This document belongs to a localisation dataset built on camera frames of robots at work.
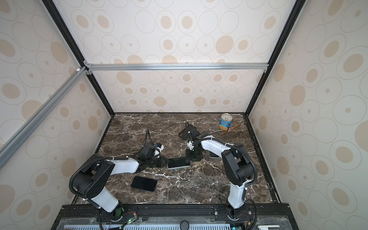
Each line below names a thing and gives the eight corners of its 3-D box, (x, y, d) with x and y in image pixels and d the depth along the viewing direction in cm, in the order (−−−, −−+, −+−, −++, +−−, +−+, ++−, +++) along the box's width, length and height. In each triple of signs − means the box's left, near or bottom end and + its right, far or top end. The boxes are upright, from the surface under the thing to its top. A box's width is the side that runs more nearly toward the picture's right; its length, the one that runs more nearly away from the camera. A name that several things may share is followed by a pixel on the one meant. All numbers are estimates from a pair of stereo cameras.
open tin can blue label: (219, 131, 111) (222, 121, 103) (218, 122, 117) (220, 113, 108) (230, 131, 111) (233, 121, 103) (228, 122, 117) (231, 113, 108)
